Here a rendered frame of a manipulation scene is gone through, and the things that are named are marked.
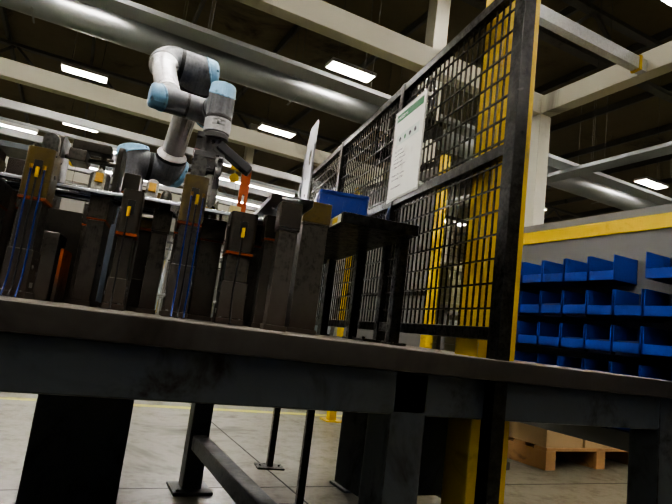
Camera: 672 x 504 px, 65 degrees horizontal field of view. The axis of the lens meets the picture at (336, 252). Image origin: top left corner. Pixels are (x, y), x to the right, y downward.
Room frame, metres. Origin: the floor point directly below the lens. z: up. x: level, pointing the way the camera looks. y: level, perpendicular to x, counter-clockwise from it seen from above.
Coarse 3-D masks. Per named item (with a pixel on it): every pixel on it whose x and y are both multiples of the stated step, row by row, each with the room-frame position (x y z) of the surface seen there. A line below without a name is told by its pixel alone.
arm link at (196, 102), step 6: (192, 96) 1.48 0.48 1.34; (198, 96) 1.50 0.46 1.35; (192, 102) 1.48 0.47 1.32; (198, 102) 1.49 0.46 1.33; (192, 108) 1.48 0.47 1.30; (198, 108) 1.49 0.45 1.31; (192, 114) 1.50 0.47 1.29; (198, 114) 1.50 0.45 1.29; (204, 114) 1.49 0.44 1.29; (192, 120) 1.52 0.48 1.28; (198, 120) 1.52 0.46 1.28; (204, 120) 1.52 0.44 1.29
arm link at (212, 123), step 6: (210, 120) 1.42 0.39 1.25; (216, 120) 1.42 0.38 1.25; (222, 120) 1.43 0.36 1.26; (228, 120) 1.44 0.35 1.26; (204, 126) 1.44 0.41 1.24; (210, 126) 1.42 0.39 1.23; (216, 126) 1.42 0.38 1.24; (222, 126) 1.43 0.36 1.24; (228, 126) 1.44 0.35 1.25; (222, 132) 1.44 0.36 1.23; (228, 132) 1.45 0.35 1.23
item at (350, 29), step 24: (240, 0) 4.00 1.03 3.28; (264, 0) 3.97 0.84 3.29; (288, 0) 4.06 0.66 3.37; (312, 0) 4.15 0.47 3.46; (312, 24) 4.21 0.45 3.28; (336, 24) 4.25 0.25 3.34; (360, 24) 4.35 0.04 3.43; (360, 48) 4.49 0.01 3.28; (384, 48) 4.47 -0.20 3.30; (408, 48) 4.58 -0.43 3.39; (432, 48) 4.70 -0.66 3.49; (600, 72) 4.69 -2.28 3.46; (624, 72) 4.47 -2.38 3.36; (648, 72) 4.28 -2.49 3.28; (552, 96) 5.19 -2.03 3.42; (576, 96) 4.92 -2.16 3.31; (600, 96) 4.80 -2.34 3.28
